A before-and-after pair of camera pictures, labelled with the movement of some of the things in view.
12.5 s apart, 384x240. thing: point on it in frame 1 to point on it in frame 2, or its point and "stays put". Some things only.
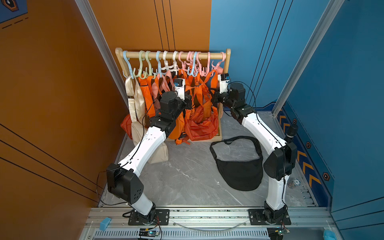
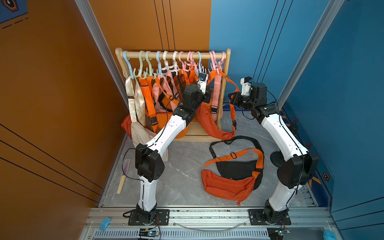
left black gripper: (186, 102) to (206, 97)
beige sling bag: (140, 127) stays put
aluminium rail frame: (111, 223) stays put
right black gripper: (216, 96) to (236, 100)
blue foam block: (104, 223) stays put
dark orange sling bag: (201, 119) to (238, 190)
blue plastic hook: (127, 60) stays put
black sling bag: (243, 175) stays put
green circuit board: (146, 232) stays put
